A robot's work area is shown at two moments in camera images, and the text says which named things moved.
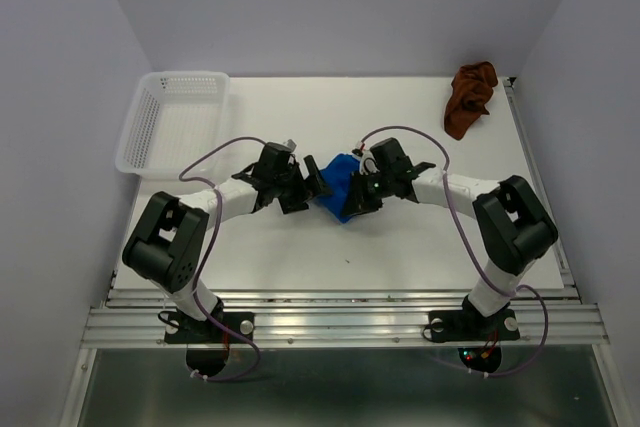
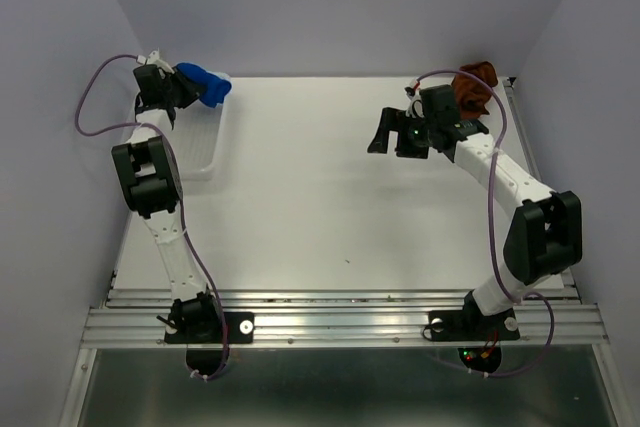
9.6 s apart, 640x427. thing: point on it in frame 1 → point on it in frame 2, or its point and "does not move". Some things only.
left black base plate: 183,330 does not move
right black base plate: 470,326 does not move
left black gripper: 307,190 → 189,92
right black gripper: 357,202 → 389,121
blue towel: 338,174 → 217,88
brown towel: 472,91 does not move
